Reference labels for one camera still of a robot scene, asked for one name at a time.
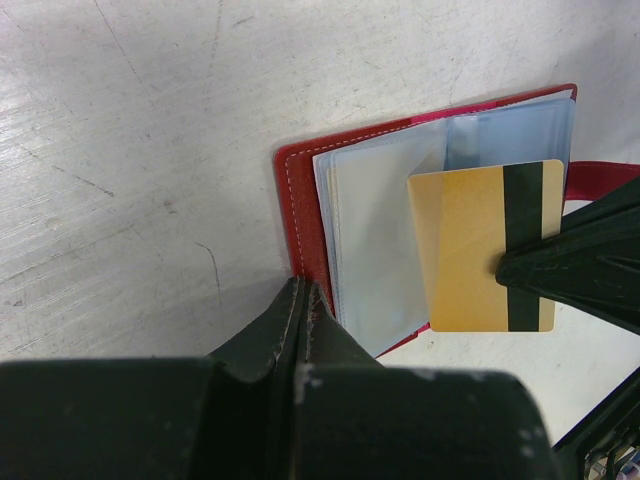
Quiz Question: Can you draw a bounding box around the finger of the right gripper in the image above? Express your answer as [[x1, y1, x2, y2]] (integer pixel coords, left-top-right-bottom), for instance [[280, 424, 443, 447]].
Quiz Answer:
[[496, 178, 639, 334]]

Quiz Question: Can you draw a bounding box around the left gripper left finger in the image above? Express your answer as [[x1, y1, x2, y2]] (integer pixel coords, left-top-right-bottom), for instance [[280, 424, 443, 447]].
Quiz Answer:
[[1, 278, 305, 479]]

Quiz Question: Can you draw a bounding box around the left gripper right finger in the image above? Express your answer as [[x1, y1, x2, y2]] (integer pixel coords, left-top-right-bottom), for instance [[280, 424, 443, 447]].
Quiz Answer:
[[295, 285, 550, 479]]

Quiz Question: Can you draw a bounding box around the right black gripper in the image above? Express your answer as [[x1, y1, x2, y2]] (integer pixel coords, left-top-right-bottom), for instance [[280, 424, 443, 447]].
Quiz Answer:
[[553, 371, 639, 479]]

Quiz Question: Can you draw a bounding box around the gold card magnetic stripe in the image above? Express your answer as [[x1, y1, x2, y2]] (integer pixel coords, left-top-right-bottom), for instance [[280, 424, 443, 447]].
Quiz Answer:
[[407, 159, 565, 332]]

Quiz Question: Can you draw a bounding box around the red leather card holder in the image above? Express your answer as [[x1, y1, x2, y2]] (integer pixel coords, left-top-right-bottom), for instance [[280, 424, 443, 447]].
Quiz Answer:
[[274, 83, 639, 356]]

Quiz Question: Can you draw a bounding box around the gold card with logo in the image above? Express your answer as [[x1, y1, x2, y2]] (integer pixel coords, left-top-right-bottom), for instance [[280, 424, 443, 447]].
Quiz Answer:
[[326, 166, 342, 323]]

